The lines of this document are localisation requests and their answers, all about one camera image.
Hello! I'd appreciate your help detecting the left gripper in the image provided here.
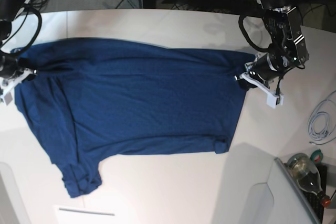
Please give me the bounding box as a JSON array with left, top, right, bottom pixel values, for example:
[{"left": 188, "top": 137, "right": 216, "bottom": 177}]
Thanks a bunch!
[{"left": 235, "top": 53, "right": 284, "bottom": 109}]

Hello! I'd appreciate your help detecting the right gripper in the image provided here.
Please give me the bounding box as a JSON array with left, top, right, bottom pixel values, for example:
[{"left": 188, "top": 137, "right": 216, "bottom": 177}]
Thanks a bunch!
[{"left": 0, "top": 56, "right": 36, "bottom": 105}]

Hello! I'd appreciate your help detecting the dark blue t-shirt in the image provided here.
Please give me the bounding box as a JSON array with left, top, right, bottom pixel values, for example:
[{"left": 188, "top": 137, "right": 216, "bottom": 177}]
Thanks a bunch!
[{"left": 14, "top": 38, "right": 255, "bottom": 198}]

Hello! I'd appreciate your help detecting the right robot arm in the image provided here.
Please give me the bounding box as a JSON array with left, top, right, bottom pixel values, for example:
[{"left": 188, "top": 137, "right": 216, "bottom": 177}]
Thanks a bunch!
[{"left": 1, "top": 0, "right": 42, "bottom": 105}]

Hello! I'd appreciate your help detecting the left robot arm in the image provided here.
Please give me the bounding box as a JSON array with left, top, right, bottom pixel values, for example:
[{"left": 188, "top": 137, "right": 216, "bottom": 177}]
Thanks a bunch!
[{"left": 235, "top": 0, "right": 309, "bottom": 108}]

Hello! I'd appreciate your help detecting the green tape roll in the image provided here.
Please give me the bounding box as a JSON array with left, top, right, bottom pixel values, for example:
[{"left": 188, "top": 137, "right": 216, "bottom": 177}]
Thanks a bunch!
[{"left": 310, "top": 149, "right": 323, "bottom": 164}]

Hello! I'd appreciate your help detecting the clear plastic bottle red cap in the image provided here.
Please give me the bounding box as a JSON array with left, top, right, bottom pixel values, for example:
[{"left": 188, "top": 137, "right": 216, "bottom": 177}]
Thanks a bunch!
[{"left": 287, "top": 153, "right": 331, "bottom": 208}]

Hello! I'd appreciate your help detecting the coiled light blue cable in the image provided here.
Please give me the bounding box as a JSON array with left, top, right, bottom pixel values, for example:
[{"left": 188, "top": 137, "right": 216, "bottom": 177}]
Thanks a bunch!
[{"left": 307, "top": 96, "right": 336, "bottom": 145}]

